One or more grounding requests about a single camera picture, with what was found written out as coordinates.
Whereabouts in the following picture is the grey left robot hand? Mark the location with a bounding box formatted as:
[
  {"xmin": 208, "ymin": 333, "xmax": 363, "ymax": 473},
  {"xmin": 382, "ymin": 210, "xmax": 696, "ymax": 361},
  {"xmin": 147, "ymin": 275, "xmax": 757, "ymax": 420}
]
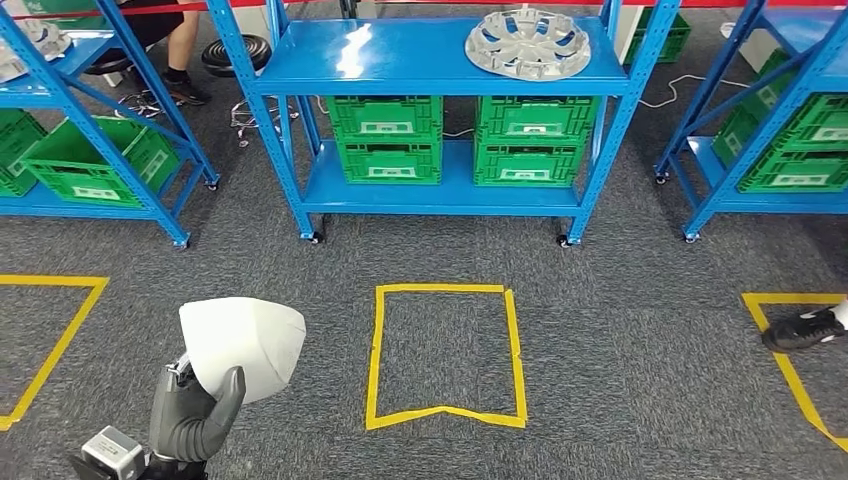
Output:
[{"xmin": 148, "ymin": 354, "xmax": 248, "ymax": 465}]

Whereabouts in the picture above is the white plastic shell part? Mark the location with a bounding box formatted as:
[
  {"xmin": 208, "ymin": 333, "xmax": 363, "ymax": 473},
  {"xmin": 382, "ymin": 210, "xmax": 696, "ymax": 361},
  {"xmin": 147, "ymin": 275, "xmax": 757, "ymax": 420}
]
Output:
[{"xmin": 178, "ymin": 296, "xmax": 307, "ymax": 405}]

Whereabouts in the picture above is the blue metal shelf rack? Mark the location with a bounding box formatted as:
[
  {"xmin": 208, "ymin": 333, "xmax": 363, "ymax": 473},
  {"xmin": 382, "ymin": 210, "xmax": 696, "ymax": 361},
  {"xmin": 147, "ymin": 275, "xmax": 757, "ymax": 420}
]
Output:
[
  {"xmin": 0, "ymin": 0, "xmax": 221, "ymax": 250},
  {"xmin": 654, "ymin": 0, "xmax": 848, "ymax": 243},
  {"xmin": 205, "ymin": 0, "xmax": 684, "ymax": 248}
]

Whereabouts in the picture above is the yellow floor tape square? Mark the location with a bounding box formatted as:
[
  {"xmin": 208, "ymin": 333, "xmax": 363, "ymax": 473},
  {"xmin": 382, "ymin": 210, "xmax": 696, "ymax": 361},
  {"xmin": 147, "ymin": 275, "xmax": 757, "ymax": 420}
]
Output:
[
  {"xmin": 0, "ymin": 274, "xmax": 111, "ymax": 433},
  {"xmin": 740, "ymin": 292, "xmax": 848, "ymax": 455},
  {"xmin": 365, "ymin": 283, "xmax": 529, "ymax": 432}
]

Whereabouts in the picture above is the open green plastic crate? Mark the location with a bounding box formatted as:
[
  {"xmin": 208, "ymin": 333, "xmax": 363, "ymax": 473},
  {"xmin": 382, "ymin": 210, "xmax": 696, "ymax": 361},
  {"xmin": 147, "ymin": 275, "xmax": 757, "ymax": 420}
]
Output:
[{"xmin": 21, "ymin": 115, "xmax": 181, "ymax": 208}]

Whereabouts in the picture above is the black round stool base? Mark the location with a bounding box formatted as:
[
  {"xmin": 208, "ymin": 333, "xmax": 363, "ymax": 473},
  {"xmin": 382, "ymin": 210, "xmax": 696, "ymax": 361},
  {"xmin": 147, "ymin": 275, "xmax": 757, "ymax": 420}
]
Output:
[{"xmin": 200, "ymin": 34, "xmax": 274, "ymax": 79}]

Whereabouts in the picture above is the person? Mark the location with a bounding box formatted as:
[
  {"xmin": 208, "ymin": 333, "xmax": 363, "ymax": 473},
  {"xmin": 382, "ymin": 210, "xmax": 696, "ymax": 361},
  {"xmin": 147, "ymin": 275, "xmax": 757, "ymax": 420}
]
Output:
[
  {"xmin": 112, "ymin": 0, "xmax": 213, "ymax": 107},
  {"xmin": 760, "ymin": 298, "xmax": 848, "ymax": 354}
]

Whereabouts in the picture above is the grey plastic wheel hubcap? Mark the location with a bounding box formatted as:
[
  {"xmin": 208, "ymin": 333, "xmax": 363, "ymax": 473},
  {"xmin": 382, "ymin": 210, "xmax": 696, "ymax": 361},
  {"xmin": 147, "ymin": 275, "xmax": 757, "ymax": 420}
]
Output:
[
  {"xmin": 464, "ymin": 7, "xmax": 592, "ymax": 82},
  {"xmin": 0, "ymin": 18, "xmax": 73, "ymax": 84}
]

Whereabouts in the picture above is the red barrier belt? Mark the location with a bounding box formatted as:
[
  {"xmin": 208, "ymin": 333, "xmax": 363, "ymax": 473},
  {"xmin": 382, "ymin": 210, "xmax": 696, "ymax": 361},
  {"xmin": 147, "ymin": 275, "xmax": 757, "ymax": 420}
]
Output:
[{"xmin": 13, "ymin": 0, "xmax": 848, "ymax": 18}]

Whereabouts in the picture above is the tangled wire bundle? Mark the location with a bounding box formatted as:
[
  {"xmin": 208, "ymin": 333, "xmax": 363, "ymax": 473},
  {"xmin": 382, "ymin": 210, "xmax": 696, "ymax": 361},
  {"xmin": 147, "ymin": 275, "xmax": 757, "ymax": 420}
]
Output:
[
  {"xmin": 228, "ymin": 97, "xmax": 301, "ymax": 148},
  {"xmin": 117, "ymin": 91, "xmax": 167, "ymax": 122}
]

